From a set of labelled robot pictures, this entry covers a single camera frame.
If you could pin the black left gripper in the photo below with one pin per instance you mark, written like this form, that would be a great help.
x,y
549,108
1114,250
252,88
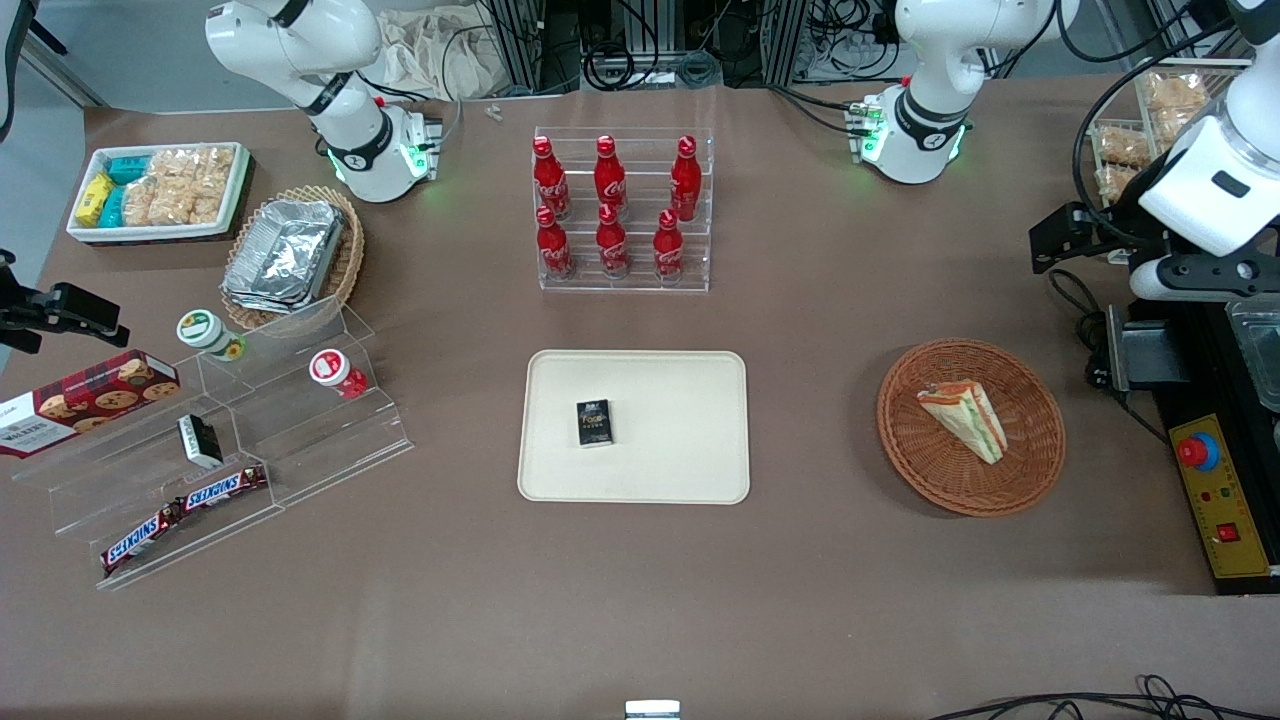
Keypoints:
x,y
1101,228

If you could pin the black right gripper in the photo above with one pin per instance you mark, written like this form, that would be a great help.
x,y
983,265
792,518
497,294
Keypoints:
x,y
30,312

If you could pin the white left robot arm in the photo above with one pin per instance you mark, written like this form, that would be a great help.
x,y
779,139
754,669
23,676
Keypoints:
x,y
930,110

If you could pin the clear snack tray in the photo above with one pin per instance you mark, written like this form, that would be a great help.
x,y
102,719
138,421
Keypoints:
x,y
1122,150
1180,100

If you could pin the wrapped triangle sandwich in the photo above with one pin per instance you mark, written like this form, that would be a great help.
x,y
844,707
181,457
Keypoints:
x,y
968,418

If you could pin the round brown wicker basket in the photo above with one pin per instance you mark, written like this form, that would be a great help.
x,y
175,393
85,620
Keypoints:
x,y
950,470

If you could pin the oval wicker basket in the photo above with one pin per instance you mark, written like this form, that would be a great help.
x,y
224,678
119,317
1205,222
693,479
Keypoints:
x,y
350,255

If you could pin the beige rectangular tray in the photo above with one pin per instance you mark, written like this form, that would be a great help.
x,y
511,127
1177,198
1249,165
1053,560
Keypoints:
x,y
670,430

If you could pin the white plastic snack crate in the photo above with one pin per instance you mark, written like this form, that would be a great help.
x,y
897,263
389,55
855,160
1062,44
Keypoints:
x,y
90,232

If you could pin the red tartan Walkers cookie box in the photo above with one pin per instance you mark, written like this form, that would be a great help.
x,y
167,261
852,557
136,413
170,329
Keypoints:
x,y
85,402

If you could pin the teal snack pack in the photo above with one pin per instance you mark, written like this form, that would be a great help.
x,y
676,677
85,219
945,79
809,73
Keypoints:
x,y
128,168
112,207

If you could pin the yellow snack pack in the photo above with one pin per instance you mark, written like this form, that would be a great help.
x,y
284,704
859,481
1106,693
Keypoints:
x,y
93,198

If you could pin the green lid white cup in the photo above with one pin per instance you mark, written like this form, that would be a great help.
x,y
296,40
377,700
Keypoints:
x,y
205,332

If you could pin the clear rice cracker pack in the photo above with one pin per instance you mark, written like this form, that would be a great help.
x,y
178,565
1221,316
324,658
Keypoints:
x,y
140,200
172,168
212,185

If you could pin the small black white box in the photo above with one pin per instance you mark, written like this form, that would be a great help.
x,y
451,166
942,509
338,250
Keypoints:
x,y
200,442

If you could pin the clear acrylic step riser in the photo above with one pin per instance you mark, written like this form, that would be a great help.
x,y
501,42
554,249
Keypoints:
x,y
90,490
320,430

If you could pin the black machine base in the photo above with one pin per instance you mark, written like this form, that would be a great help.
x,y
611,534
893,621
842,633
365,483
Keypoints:
x,y
1200,360

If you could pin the silver foil packets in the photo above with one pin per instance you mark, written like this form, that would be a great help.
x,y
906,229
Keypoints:
x,y
285,255

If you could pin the Snickers chocolate bar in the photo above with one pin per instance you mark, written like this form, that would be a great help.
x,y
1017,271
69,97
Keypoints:
x,y
222,488
140,538

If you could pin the clear plastic container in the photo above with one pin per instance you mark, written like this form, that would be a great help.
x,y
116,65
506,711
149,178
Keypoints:
x,y
1260,350

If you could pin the red lid white cup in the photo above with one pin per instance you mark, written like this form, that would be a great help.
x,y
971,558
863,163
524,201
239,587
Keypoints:
x,y
330,368

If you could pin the red emergency stop button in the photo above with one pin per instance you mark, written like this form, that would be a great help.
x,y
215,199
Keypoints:
x,y
1193,452

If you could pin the yellow control panel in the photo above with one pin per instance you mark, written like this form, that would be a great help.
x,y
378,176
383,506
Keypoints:
x,y
1225,510

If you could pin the red Coca-Cola bottle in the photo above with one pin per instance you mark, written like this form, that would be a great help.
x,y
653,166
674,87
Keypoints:
x,y
686,185
553,250
610,180
668,250
548,180
612,245

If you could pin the clear acrylic bottle rack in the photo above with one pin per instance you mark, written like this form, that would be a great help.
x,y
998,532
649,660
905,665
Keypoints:
x,y
640,275

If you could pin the beige cloth bag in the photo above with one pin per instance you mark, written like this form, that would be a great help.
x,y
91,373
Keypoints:
x,y
440,55

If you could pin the small black printed box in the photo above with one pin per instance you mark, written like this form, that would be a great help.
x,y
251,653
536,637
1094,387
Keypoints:
x,y
594,423

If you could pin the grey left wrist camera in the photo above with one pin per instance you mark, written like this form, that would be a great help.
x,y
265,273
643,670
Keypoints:
x,y
1200,277

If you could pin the grey metal bracket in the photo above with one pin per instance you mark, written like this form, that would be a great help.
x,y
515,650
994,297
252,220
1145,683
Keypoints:
x,y
1150,355

